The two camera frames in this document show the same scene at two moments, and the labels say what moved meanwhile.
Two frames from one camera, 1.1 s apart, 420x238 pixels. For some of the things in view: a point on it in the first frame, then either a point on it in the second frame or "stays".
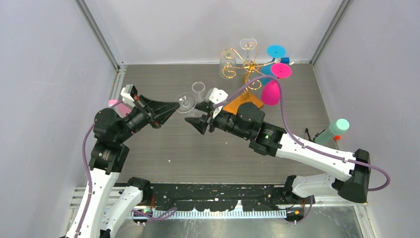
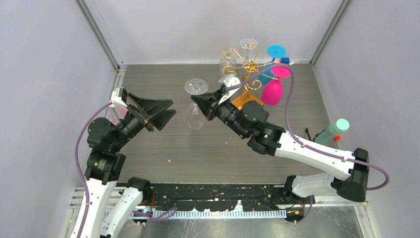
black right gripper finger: (199, 123) -> (205, 107)
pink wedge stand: (122, 109) stays
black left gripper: (165, 109) stays
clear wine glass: (187, 101) -> (195, 118)
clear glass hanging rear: (248, 43) stays
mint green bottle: (336, 128) stays
